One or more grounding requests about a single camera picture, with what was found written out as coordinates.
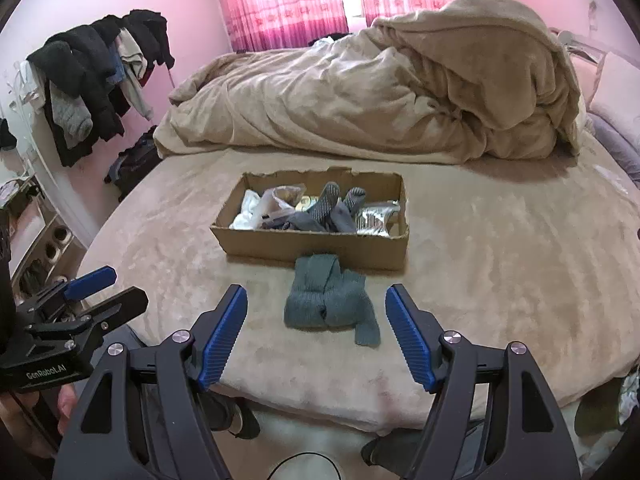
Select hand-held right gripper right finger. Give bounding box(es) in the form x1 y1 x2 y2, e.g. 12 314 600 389
385 284 588 480

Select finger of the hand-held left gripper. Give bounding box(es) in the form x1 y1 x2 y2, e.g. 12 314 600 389
27 286 150 347
15 266 117 321

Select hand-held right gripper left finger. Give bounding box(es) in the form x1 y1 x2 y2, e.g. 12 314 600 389
52 284 249 480

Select grey knit sock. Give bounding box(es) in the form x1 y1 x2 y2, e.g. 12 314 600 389
284 254 382 347

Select cardboard box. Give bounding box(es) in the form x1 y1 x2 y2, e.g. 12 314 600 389
210 167 411 272

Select bag of cotton swabs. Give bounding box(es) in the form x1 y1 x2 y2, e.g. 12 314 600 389
356 201 402 237

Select white cloth item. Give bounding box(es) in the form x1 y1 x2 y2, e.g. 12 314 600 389
231 190 263 231

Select clear plastic bag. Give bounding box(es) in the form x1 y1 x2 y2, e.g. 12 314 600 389
257 185 306 226

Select dark grey grip socks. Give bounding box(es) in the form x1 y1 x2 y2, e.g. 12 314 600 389
265 182 368 234

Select person's left hand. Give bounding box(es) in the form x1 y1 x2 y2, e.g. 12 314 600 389
0 386 80 458

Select white shoe rack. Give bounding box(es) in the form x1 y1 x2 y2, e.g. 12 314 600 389
0 170 76 311

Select person's left leg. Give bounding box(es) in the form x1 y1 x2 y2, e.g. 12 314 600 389
207 390 261 440

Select person's leg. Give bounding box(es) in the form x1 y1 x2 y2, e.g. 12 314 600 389
207 390 261 440
361 410 486 480

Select bed with beige sheet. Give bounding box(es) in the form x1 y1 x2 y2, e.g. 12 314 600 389
75 130 640 436

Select person's right leg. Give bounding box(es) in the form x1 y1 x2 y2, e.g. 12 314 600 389
361 410 486 480

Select black backpack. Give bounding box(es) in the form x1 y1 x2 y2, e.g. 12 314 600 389
104 125 162 203

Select grey sweater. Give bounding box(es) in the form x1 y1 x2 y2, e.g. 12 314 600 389
50 87 94 150

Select waste bin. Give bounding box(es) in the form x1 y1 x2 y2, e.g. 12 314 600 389
575 375 640 441

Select black puffy jacket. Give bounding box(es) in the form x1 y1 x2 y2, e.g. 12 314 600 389
27 22 126 168

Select beige garment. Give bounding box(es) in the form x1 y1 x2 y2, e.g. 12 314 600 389
116 27 153 118

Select beige fleece blanket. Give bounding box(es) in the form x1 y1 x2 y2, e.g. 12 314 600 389
154 0 586 163

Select black coat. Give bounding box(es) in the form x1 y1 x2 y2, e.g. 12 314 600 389
122 9 176 71

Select grey purple pillow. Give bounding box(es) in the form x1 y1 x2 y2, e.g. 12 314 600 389
585 115 640 183

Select white flowered pillow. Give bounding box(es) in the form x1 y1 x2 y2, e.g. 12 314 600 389
587 52 640 136

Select white metal headboard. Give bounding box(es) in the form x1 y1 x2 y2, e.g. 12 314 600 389
557 30 608 63

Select black floor cable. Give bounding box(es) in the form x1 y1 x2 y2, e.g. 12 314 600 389
272 452 346 480

